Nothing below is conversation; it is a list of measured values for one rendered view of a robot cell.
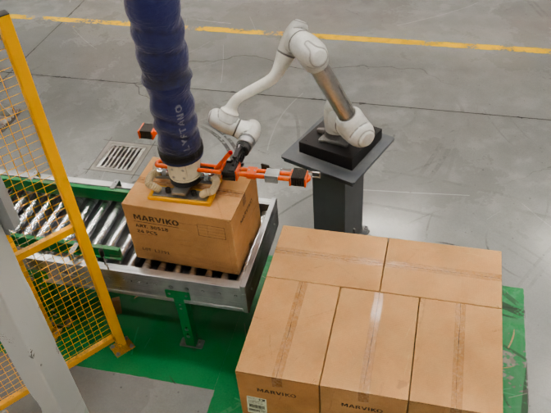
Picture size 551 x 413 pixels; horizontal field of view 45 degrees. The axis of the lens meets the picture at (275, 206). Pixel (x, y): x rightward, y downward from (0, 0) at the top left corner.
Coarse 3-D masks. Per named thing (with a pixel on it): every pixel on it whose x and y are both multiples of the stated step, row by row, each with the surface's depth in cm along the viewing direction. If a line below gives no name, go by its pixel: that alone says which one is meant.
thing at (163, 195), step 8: (152, 192) 345; (160, 192) 344; (168, 192) 342; (192, 192) 338; (160, 200) 342; (168, 200) 341; (176, 200) 339; (184, 200) 339; (192, 200) 338; (200, 200) 337; (208, 200) 338
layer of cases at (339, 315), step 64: (320, 256) 361; (384, 256) 358; (448, 256) 355; (256, 320) 332; (320, 320) 329; (384, 320) 327; (448, 320) 324; (256, 384) 315; (320, 384) 303; (384, 384) 300; (448, 384) 298
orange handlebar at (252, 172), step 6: (156, 132) 365; (156, 162) 344; (162, 162) 345; (198, 168) 338; (204, 168) 338; (240, 168) 336; (246, 168) 336; (252, 168) 335; (240, 174) 333; (246, 174) 332; (252, 174) 331; (258, 174) 332; (282, 174) 332; (288, 174) 331; (282, 180) 329; (288, 180) 328
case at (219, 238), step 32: (224, 192) 344; (256, 192) 363; (128, 224) 352; (160, 224) 345; (192, 224) 338; (224, 224) 331; (256, 224) 372; (160, 256) 364; (192, 256) 356; (224, 256) 348
